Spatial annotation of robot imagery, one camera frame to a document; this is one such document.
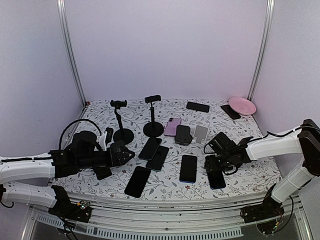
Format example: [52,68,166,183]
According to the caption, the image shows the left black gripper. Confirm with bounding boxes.
[77,145,136,170]

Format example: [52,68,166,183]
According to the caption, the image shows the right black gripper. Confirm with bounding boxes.
[205,154,233,173]

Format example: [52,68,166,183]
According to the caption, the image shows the blue-edged phone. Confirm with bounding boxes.
[207,171,226,190]
[179,155,198,184]

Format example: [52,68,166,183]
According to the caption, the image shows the black folding stand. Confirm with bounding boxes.
[110,140,136,167]
[174,124,193,146]

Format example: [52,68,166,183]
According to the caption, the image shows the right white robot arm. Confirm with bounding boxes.
[204,119,320,218]

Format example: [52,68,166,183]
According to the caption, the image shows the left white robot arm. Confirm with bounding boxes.
[0,130,135,217]

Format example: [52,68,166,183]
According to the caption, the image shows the black phone small left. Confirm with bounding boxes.
[93,167,112,181]

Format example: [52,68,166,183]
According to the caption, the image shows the silver folding phone stand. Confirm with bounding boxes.
[193,125,209,145]

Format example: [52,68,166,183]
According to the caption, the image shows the black phone under plate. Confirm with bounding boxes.
[220,104,241,120]

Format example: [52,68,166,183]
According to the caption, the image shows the left tall black phone stand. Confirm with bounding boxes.
[110,100,134,145]

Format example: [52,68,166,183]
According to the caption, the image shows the tall black phone stand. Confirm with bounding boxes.
[143,95,164,137]
[110,100,134,145]

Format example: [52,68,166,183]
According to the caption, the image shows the black phone front left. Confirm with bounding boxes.
[124,166,151,198]

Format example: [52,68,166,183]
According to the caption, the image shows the black phone at back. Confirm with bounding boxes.
[186,101,210,113]

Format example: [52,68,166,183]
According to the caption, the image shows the black phone upper stacked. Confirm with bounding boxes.
[138,137,162,161]

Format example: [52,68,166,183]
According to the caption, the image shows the black phone stacked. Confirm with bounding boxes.
[138,137,162,161]
[145,146,169,172]

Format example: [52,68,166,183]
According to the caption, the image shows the black phone lower stacked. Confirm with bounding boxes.
[145,146,169,172]

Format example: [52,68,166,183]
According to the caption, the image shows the right tall black phone stand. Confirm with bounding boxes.
[143,95,164,137]

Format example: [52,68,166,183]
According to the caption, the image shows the pink plate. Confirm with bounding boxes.
[228,97,257,116]

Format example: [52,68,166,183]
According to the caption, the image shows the floral patterned table mat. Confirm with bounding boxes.
[53,99,281,201]

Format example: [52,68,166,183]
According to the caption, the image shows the pink smartphone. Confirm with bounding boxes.
[163,117,182,137]

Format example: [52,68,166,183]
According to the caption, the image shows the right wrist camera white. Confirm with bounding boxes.
[208,132,237,155]

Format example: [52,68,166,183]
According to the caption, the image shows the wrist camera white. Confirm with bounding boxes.
[99,127,114,151]
[208,132,237,155]

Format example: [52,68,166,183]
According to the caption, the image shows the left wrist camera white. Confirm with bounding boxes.
[99,127,114,151]

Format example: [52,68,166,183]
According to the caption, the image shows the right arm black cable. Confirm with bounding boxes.
[202,124,313,156]

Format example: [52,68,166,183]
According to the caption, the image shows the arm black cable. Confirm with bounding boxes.
[58,118,104,151]
[202,124,313,156]

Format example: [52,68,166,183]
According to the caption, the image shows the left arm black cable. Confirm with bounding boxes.
[58,118,104,151]

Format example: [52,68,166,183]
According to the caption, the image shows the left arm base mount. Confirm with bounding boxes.
[48,185,93,223]

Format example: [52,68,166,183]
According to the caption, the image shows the aluminium front rail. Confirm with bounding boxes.
[22,193,316,240]

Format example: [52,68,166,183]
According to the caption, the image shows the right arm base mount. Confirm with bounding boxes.
[240,200,285,235]

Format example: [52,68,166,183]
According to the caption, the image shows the left aluminium frame post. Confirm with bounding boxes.
[56,0,87,107]

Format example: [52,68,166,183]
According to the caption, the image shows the aluminium frame post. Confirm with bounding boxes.
[247,0,275,102]
[56,0,87,107]

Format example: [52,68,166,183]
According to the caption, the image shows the right aluminium frame post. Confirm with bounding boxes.
[247,0,275,102]

